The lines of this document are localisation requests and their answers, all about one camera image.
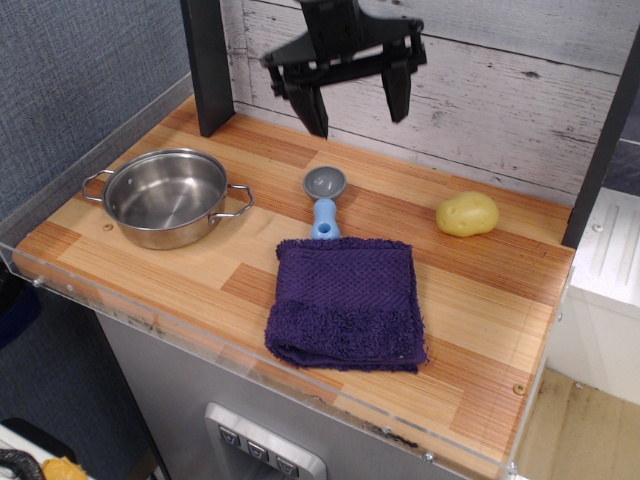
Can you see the purple folded towel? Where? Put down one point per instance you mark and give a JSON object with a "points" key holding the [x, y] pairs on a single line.
{"points": [[348, 303]]}

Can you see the dark right vertical post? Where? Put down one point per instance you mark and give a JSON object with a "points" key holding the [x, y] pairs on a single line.
{"points": [[613, 127]]}

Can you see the blue grey plastic spoon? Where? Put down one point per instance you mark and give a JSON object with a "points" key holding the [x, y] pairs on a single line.
{"points": [[324, 185]]}

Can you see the yellow black object bottom left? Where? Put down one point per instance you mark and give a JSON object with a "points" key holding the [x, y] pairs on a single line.
{"points": [[28, 452]]}

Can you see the dark left vertical post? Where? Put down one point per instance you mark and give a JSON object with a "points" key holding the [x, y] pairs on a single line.
{"points": [[206, 45]]}

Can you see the clear acrylic edge guard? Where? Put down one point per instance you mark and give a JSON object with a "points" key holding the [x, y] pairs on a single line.
{"points": [[488, 304]]}

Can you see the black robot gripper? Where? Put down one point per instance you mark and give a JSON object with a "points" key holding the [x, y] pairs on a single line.
{"points": [[344, 43]]}

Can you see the silver button panel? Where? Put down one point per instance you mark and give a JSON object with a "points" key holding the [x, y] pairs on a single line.
{"points": [[252, 451]]}

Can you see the silver toy fridge cabinet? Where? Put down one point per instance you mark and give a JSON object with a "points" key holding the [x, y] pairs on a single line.
{"points": [[210, 400]]}

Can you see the yellow plastic potato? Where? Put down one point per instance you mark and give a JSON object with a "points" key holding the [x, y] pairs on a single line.
{"points": [[467, 214]]}

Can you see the dark vertical post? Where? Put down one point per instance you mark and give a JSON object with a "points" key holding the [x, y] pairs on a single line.
{"points": [[613, 127], [206, 45]]}

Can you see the stainless steel pot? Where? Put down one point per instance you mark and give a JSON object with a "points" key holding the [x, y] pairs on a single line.
{"points": [[168, 199]]}

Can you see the white side unit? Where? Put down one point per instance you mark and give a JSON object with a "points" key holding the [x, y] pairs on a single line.
{"points": [[596, 338]]}

